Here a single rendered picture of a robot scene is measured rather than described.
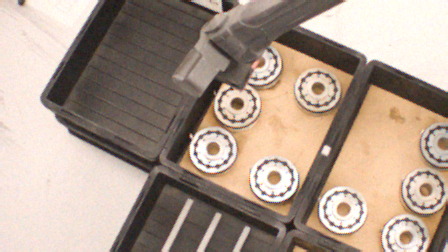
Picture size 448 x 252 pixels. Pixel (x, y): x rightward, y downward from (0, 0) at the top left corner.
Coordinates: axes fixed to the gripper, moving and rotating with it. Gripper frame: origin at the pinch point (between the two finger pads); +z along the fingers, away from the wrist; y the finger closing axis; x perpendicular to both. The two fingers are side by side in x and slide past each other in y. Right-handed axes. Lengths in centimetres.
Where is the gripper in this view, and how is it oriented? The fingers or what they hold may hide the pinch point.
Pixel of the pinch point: (227, 76)
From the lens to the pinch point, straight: 132.8
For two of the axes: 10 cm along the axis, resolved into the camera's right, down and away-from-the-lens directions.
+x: 4.3, -8.6, 2.8
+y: 9.0, 4.1, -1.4
